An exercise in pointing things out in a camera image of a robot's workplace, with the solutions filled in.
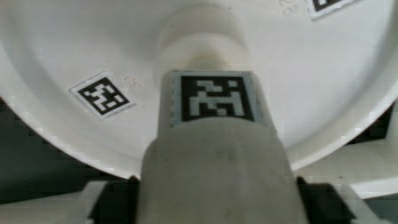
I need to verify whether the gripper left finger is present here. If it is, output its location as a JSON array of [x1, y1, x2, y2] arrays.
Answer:
[[87, 177, 141, 224]]

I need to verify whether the white cylindrical table leg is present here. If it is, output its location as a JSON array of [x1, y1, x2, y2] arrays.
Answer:
[[137, 3, 311, 224]]

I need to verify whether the white round table top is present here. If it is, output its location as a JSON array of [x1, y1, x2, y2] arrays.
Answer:
[[0, 0, 398, 177]]

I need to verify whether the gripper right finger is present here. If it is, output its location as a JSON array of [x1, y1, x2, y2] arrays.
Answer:
[[297, 177, 374, 224]]

